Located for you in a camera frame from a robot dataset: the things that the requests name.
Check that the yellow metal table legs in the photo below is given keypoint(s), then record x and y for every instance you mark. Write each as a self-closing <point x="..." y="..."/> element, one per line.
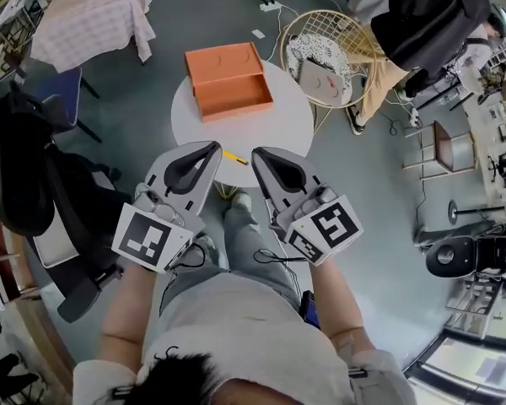
<point x="227" y="191"/>

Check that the person's right forearm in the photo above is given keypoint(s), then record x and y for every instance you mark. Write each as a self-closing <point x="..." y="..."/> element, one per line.
<point x="337" y="302"/>

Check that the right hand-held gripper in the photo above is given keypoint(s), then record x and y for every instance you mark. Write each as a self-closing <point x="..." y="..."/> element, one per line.
<point x="329" y="226"/>

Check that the person's grey shirt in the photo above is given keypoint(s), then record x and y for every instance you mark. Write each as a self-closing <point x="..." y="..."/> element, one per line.
<point x="236" y="310"/>

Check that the person's left forearm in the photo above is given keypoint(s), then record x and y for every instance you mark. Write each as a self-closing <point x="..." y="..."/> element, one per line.
<point x="126" y="310"/>

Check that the person's grey trousers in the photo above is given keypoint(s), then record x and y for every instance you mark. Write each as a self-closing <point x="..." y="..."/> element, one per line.
<point x="253" y="247"/>

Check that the orange cardboard box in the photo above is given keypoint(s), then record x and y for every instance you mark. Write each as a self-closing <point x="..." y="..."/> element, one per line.
<point x="232" y="95"/>

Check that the white shelf rack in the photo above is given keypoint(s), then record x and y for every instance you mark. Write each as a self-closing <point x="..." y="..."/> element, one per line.
<point x="12" y="11"/>

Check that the yellow utility knife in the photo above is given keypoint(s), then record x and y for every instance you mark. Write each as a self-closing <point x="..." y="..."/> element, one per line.
<point x="234" y="157"/>

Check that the dark device at waist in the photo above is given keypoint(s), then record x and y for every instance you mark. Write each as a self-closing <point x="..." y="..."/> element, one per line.
<point x="310" y="310"/>

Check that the black round lamp base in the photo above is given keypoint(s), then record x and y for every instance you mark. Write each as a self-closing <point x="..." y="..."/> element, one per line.
<point x="453" y="212"/>

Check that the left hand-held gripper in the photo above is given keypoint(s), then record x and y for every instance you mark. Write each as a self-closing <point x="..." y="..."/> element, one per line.
<point x="152" y="239"/>

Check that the wooden chair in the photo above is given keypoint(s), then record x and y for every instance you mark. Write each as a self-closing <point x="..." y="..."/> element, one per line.
<point x="447" y="146"/>

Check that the beige face cushion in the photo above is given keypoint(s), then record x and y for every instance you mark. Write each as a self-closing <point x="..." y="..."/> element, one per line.
<point x="320" y="82"/>

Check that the table with pink checked cloth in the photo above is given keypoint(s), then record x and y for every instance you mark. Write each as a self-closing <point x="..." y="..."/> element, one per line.
<point x="93" y="19"/>

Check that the round black and white device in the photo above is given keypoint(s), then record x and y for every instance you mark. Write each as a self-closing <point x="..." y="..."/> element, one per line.
<point x="451" y="253"/>

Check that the black office chair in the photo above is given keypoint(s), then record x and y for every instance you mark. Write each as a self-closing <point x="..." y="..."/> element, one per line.
<point x="29" y="163"/>

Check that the white power strip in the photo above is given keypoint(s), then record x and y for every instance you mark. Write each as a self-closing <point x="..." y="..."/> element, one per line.
<point x="270" y="6"/>

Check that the blue chair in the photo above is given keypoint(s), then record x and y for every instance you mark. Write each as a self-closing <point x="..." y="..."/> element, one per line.
<point x="61" y="95"/>

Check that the white paper slip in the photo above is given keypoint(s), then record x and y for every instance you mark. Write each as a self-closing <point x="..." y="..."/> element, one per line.
<point x="259" y="33"/>

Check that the person's grey shoe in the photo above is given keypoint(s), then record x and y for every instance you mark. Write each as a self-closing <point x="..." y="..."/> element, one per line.
<point x="241" y="201"/>

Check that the speckled cushion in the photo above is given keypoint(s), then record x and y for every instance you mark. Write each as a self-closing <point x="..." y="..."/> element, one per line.
<point x="316" y="46"/>

